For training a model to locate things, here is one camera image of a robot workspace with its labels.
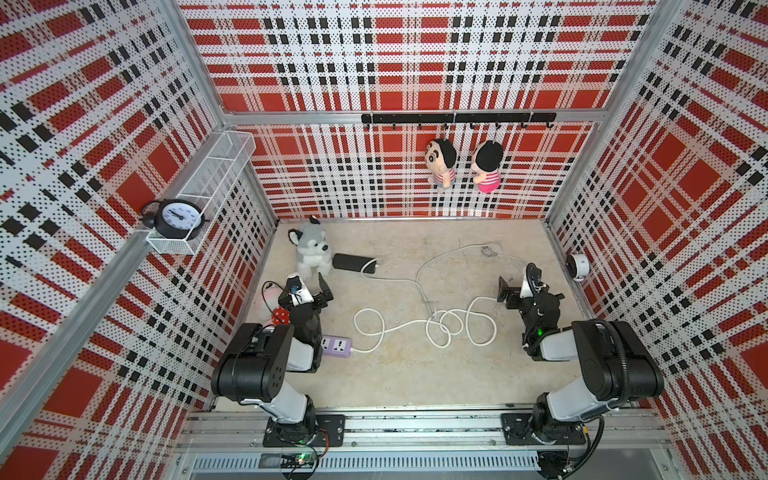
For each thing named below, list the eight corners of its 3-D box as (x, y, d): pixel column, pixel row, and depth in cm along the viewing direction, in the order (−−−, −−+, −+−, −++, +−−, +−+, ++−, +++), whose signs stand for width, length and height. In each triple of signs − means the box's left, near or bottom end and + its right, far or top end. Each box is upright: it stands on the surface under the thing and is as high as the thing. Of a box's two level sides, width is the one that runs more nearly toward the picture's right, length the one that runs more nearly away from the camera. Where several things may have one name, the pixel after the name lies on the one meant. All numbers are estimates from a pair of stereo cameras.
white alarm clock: (569, 281, 106) (578, 270, 101) (562, 263, 111) (570, 252, 106) (585, 281, 106) (594, 270, 101) (576, 263, 111) (585, 252, 106)
